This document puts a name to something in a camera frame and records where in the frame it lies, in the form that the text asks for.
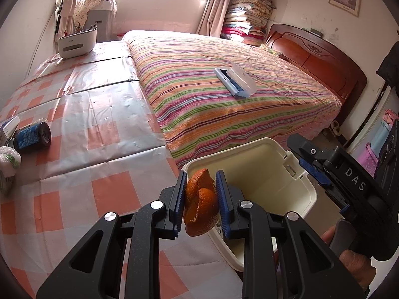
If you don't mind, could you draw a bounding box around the wooden headboard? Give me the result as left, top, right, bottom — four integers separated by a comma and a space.
264, 23, 368, 125

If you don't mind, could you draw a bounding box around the dotted cloth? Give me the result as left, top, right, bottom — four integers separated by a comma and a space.
73, 0, 117, 28

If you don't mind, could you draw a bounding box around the white crumpled plastic bag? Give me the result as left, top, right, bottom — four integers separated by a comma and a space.
0, 146, 22, 178

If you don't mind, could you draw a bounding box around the pink garment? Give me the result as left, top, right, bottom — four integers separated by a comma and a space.
384, 109, 399, 127

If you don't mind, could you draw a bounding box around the white garment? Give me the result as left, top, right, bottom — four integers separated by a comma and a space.
59, 0, 77, 35

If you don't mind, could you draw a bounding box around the white medicine box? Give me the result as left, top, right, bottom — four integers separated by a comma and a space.
0, 116, 21, 145

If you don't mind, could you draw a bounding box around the blue storage box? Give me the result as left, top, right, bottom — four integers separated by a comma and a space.
363, 121, 393, 162

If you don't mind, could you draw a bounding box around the purple plastic basket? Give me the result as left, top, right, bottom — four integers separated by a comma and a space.
355, 143, 379, 176

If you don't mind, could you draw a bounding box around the cream plastic bin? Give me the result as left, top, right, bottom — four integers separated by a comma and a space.
181, 137, 318, 271

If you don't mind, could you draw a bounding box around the striped bed blanket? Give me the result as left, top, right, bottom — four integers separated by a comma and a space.
121, 30, 343, 169

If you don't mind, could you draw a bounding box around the orange peel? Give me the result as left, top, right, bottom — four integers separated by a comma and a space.
183, 168, 219, 236

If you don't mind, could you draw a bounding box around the person's right hand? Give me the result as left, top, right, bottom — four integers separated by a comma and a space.
321, 225, 378, 291

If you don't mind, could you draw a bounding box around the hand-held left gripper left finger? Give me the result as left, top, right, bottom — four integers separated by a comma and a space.
36, 171, 188, 299

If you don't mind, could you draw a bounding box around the dark hanging garment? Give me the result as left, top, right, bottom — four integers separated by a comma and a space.
376, 41, 399, 95

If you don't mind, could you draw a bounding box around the stack of folded quilts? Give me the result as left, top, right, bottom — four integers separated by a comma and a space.
220, 0, 275, 46

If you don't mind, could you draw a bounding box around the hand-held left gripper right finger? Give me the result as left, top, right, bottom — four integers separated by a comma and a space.
215, 170, 367, 299

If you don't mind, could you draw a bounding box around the white cabinet appliance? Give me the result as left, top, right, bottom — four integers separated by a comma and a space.
89, 0, 113, 42

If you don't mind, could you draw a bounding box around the blue drink can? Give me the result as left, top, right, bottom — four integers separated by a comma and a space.
13, 122, 52, 150

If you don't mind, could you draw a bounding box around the white utensil holder box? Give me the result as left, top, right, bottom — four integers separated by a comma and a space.
57, 26, 98, 60

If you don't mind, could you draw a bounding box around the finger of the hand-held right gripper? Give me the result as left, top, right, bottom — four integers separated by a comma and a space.
287, 134, 333, 163
299, 158, 331, 189

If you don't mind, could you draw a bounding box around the floral pillow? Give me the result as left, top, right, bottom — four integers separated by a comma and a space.
259, 44, 283, 57

